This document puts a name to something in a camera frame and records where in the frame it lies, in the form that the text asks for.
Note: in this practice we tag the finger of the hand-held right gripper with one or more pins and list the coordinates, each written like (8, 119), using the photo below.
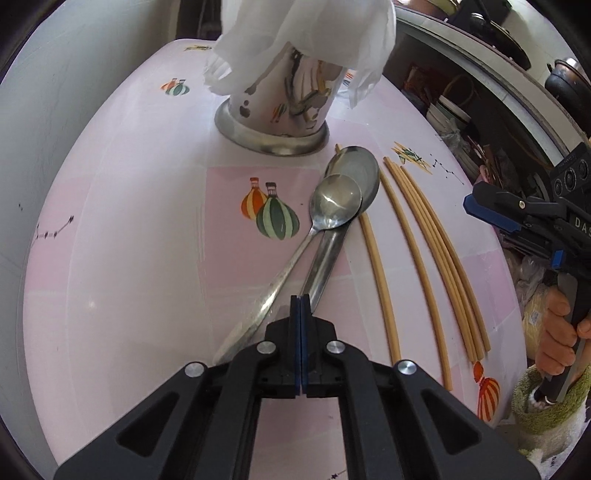
(535, 242)
(489, 205)

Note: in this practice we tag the large metal spoon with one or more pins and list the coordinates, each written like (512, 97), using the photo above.
(362, 161)

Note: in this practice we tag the green towel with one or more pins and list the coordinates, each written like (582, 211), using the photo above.
(531, 406)

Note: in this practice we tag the white fluffy cloth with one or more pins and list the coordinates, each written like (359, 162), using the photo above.
(554, 452)

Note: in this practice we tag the yellowish sack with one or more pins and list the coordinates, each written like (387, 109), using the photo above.
(535, 323)

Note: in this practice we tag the person's right hand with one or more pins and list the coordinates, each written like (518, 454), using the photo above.
(554, 337)

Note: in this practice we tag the printed metal utensil holder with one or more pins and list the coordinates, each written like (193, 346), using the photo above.
(277, 110)

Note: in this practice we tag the concrete kitchen counter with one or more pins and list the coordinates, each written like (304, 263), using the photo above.
(466, 54)

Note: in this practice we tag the small metal spoon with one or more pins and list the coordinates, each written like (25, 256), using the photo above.
(334, 203)

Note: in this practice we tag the white plastic bag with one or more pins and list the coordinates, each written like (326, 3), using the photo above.
(300, 23)

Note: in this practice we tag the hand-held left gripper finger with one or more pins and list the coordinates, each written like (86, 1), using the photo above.
(295, 350)
(305, 350)

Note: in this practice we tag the black wok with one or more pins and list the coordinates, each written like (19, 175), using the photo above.
(498, 41)

